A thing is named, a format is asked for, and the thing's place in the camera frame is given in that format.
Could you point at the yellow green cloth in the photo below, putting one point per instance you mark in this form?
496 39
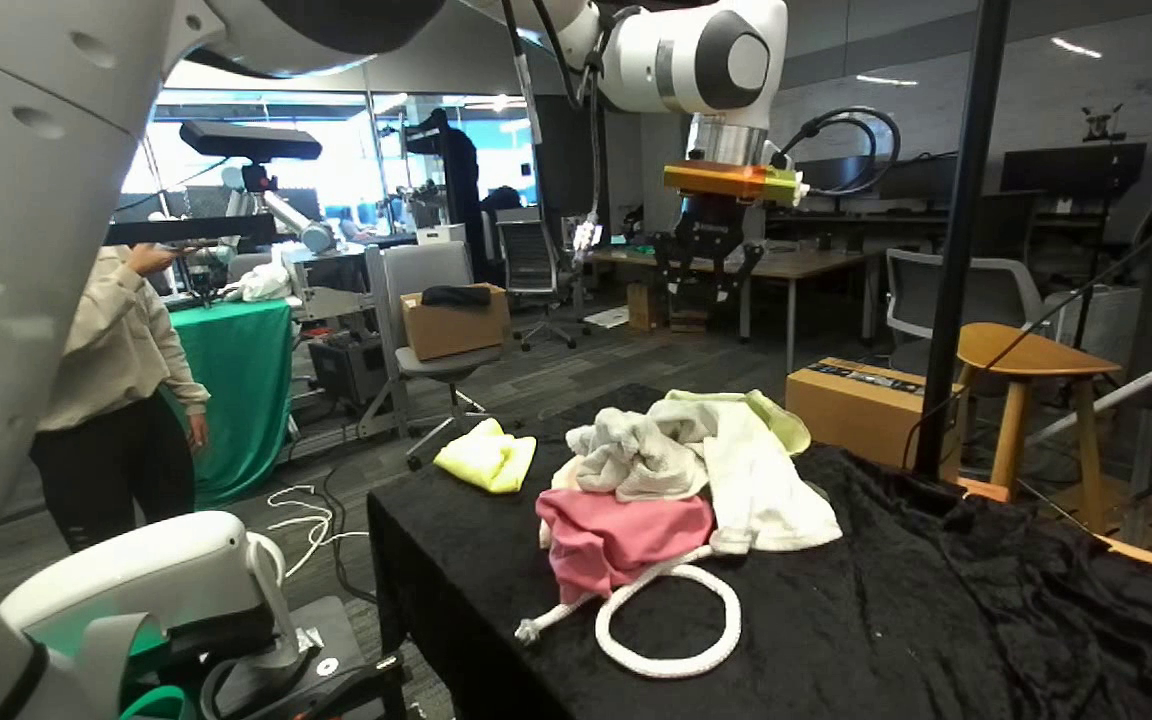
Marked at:
482 457

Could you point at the pink cloth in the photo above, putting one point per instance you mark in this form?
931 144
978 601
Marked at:
619 533

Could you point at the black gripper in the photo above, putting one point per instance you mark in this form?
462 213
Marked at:
707 245

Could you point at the person in dark clothes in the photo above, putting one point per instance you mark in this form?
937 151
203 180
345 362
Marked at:
459 185

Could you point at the wooden stool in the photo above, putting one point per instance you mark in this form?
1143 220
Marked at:
1039 355

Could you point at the black computer monitor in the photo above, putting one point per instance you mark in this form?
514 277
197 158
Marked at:
920 180
1069 171

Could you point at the small plain cardboard box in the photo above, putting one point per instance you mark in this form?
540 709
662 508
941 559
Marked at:
459 327

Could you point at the white fluffy towel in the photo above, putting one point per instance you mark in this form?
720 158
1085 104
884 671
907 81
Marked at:
763 486

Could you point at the grey office chair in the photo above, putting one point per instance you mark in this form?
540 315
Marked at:
529 261

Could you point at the black upright pole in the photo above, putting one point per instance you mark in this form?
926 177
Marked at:
969 201

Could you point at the grey white towel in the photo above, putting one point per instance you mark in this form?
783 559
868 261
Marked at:
628 461

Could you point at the green draped cloth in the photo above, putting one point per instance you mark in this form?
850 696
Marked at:
240 401

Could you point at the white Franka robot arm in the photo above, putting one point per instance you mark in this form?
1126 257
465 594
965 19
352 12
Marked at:
42 201

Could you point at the cardboard box with black tape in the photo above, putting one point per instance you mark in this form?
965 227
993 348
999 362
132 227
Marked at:
856 405

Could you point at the black camera on mount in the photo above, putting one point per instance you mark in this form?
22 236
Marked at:
249 141

